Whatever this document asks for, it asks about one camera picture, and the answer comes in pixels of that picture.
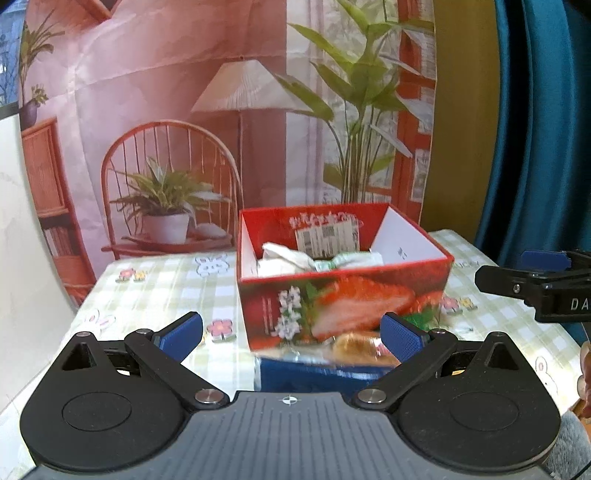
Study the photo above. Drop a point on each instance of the white green soft packet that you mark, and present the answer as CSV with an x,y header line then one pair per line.
x,y
350,260

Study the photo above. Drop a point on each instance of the blue soft package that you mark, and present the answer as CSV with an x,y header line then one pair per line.
x,y
279,376

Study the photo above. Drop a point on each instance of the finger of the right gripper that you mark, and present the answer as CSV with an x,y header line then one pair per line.
x,y
511,283
544,261

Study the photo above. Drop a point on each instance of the red strawberry cardboard box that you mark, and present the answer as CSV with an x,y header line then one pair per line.
x,y
311,307

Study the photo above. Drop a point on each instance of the green checkered tablecloth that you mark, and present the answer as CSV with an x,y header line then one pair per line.
x,y
150,293

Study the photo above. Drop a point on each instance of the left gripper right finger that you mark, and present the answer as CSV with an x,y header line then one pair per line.
x,y
421,353

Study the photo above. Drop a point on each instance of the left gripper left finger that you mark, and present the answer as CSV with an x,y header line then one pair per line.
x,y
160,354

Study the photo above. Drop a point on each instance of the white cloth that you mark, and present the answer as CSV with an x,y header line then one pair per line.
x,y
278,260

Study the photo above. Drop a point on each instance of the printed living room backdrop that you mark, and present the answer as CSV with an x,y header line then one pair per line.
x,y
144,118

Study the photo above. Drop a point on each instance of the clear bag of bread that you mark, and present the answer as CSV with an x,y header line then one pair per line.
x,y
349,349

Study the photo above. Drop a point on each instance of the teal curtain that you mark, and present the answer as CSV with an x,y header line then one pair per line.
x,y
538,196

